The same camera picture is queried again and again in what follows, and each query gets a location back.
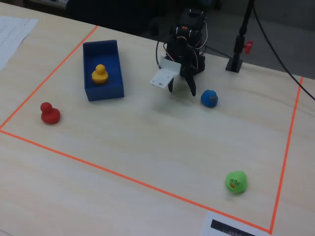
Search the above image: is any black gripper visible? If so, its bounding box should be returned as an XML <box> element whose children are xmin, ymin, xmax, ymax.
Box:
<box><xmin>168</xmin><ymin>62</ymin><xmax>197</xmax><ymax>97</ymax></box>

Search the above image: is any yellow rubber duck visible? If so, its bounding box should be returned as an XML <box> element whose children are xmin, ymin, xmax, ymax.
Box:
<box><xmin>91</xmin><ymin>64</ymin><xmax>109</xmax><ymax>86</ymax></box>

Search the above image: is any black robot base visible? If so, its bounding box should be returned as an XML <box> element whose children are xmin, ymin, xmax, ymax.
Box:
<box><xmin>195</xmin><ymin>55</ymin><xmax>206</xmax><ymax>74</ymax></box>

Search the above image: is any blue rubber duck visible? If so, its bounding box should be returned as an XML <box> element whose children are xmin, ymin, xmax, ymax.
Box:
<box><xmin>200</xmin><ymin>89</ymin><xmax>219</xmax><ymax>108</ymax></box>

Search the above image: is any blue plastic box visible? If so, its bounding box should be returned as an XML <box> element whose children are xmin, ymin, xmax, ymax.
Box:
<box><xmin>82</xmin><ymin>39</ymin><xmax>125</xmax><ymax>102</ymax></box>

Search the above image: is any green rubber duck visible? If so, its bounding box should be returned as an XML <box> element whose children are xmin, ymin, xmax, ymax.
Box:
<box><xmin>225</xmin><ymin>170</ymin><xmax>248</xmax><ymax>195</ymax></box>

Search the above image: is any red rubber duck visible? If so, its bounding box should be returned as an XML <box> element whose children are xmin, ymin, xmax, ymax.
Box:
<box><xmin>40</xmin><ymin>102</ymin><xmax>61</xmax><ymax>124</ymax></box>

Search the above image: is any red stand knob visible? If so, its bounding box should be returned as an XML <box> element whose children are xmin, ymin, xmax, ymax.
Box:
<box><xmin>244</xmin><ymin>40</ymin><xmax>254</xmax><ymax>55</ymax></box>

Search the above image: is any orange tape strip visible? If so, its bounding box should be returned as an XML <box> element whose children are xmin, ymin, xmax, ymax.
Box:
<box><xmin>269</xmin><ymin>76</ymin><xmax>304</xmax><ymax>234</ymax></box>
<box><xmin>0</xmin><ymin>129</ymin><xmax>273</xmax><ymax>234</ymax></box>
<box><xmin>0</xmin><ymin>25</ymin><xmax>98</xmax><ymax>130</ymax></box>

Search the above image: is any white paper with black bar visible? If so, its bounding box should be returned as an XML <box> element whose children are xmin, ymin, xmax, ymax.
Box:
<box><xmin>200</xmin><ymin>210</ymin><xmax>271</xmax><ymax>236</ymax></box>

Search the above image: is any printed white paper sheet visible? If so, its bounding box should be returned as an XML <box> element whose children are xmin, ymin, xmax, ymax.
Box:
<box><xmin>0</xmin><ymin>16</ymin><xmax>39</xmax><ymax>72</ymax></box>

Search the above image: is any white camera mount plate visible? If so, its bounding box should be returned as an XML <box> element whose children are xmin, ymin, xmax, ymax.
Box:
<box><xmin>150</xmin><ymin>54</ymin><xmax>182</xmax><ymax>89</ymax></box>

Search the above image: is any red white servo wire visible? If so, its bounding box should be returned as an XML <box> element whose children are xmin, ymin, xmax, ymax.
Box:
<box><xmin>163</xmin><ymin>36</ymin><xmax>179</xmax><ymax>62</ymax></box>
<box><xmin>195</xmin><ymin>21</ymin><xmax>209</xmax><ymax>71</ymax></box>

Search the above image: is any black camera cable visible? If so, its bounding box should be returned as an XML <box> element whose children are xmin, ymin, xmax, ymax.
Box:
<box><xmin>156</xmin><ymin>41</ymin><xmax>168</xmax><ymax>68</ymax></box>

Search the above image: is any black camera stand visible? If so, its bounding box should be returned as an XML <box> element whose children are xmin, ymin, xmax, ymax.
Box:
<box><xmin>225</xmin><ymin>0</ymin><xmax>256</xmax><ymax>73</ymax></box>

